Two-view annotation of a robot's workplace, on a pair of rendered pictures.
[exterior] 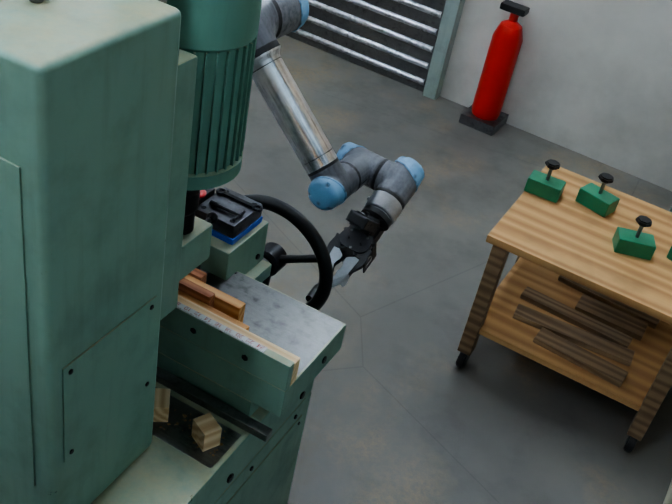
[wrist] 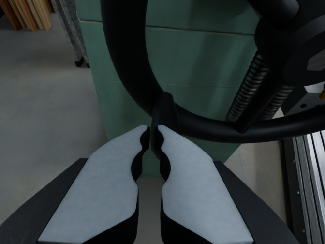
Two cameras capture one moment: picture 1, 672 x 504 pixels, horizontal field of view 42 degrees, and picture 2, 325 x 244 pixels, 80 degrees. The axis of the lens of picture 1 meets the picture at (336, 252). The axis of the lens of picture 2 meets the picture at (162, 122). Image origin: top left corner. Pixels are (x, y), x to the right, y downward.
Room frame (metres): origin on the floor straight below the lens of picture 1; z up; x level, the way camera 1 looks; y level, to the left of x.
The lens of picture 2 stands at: (1.53, -0.03, 0.88)
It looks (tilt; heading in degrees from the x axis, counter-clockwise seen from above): 54 degrees down; 148
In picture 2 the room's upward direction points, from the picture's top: 11 degrees clockwise
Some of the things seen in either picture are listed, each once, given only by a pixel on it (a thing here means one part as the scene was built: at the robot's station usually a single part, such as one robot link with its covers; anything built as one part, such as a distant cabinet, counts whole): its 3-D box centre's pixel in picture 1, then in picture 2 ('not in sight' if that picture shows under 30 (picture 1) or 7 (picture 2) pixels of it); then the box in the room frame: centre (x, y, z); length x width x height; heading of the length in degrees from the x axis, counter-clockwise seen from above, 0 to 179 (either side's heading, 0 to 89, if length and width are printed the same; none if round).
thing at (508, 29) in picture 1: (499, 66); not in sight; (3.97, -0.57, 0.30); 0.19 x 0.18 x 0.60; 156
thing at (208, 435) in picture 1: (206, 432); not in sight; (0.95, 0.14, 0.82); 0.04 x 0.03 x 0.04; 43
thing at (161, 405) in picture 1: (155, 404); not in sight; (0.99, 0.24, 0.82); 0.04 x 0.04 x 0.03; 13
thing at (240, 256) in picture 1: (216, 241); not in sight; (1.33, 0.22, 0.91); 0.15 x 0.14 x 0.09; 68
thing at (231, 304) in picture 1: (179, 285); not in sight; (1.17, 0.25, 0.92); 0.25 x 0.02 x 0.05; 68
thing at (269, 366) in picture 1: (137, 297); not in sight; (1.11, 0.31, 0.93); 0.60 x 0.02 x 0.06; 68
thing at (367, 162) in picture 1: (358, 167); not in sight; (1.74, -0.01, 0.90); 0.11 x 0.11 x 0.08; 67
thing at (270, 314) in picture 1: (187, 282); not in sight; (1.25, 0.26, 0.87); 0.61 x 0.30 x 0.06; 68
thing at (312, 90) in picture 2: not in sight; (301, 87); (1.36, 0.45, 0.58); 0.12 x 0.08 x 0.08; 158
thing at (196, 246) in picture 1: (167, 255); not in sight; (1.12, 0.26, 1.03); 0.14 x 0.07 x 0.09; 158
